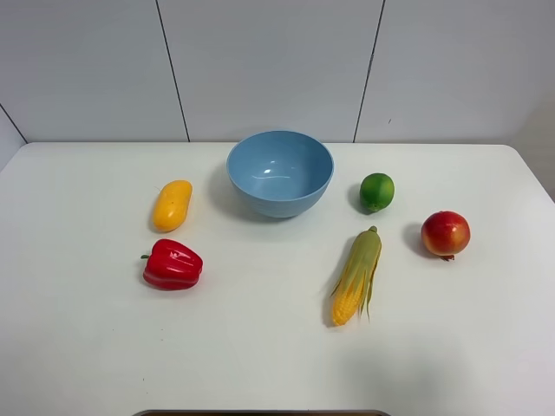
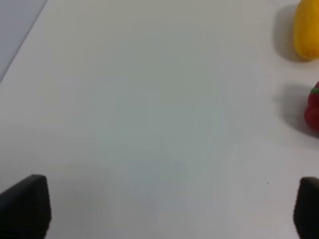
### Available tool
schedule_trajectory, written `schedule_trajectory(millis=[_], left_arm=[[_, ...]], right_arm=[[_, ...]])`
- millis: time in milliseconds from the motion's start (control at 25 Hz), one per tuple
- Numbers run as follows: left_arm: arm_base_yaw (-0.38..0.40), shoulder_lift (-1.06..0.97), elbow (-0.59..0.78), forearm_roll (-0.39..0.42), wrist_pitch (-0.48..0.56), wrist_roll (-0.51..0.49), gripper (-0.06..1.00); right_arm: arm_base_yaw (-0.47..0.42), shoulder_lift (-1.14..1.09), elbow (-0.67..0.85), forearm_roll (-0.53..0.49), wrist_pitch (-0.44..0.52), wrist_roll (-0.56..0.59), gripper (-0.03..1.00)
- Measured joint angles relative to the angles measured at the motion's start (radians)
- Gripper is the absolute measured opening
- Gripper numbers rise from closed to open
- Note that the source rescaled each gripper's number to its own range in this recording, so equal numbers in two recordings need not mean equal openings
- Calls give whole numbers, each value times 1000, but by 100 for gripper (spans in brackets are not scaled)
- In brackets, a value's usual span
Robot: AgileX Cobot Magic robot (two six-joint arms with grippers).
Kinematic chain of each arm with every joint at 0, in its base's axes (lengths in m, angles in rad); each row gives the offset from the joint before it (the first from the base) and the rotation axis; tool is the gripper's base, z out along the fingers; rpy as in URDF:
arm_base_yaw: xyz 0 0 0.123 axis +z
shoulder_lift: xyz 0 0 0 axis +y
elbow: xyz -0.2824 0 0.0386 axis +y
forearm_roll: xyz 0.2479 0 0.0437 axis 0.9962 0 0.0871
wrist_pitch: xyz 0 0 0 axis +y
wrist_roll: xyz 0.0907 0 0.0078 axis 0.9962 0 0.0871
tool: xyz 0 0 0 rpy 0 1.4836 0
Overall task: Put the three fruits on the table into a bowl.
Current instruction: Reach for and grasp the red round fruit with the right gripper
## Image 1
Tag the blue plastic bowl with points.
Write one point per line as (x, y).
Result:
(280, 174)

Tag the yellow mango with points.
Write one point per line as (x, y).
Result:
(171, 207)

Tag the green lime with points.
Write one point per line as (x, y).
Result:
(376, 192)

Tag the corn cob with husk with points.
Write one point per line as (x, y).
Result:
(354, 287)

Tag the red pomegranate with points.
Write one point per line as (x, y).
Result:
(445, 234)

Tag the red bell pepper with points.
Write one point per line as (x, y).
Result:
(171, 266)

